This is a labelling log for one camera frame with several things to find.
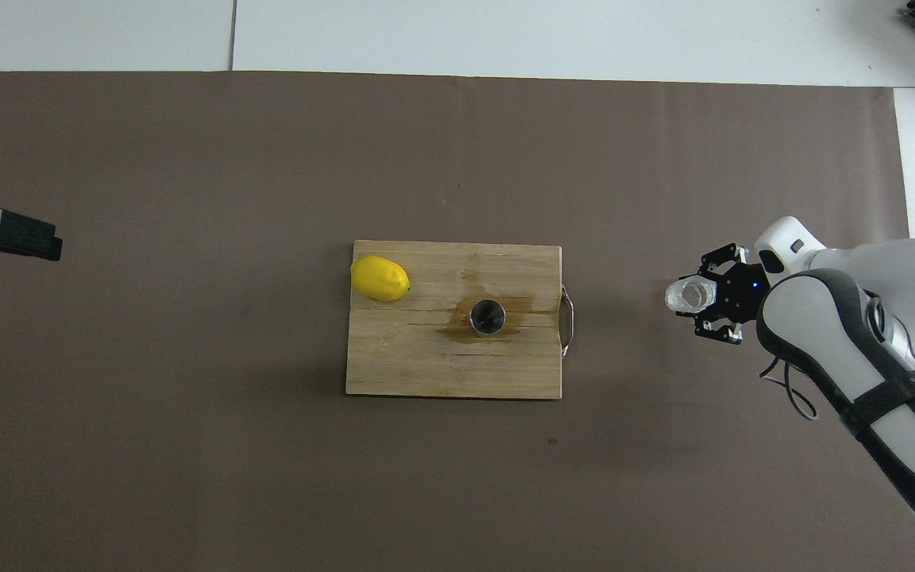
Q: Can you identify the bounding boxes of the yellow lemon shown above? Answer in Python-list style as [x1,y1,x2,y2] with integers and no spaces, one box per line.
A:
[350,255,411,303]

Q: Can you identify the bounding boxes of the brown paper table mat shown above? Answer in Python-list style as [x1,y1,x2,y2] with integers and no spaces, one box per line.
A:
[0,70,915,572]

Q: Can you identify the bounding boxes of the steel double jigger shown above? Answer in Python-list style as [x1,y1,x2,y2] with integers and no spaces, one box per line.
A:
[469,299,508,338]

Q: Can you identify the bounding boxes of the clear textured cup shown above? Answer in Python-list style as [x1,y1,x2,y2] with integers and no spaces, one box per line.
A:
[665,276,719,315]

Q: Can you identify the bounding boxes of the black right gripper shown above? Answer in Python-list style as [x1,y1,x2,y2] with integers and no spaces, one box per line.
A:
[691,242,769,346]

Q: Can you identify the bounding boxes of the wooden cutting board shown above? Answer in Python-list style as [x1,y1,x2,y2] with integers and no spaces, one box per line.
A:
[346,241,576,400]

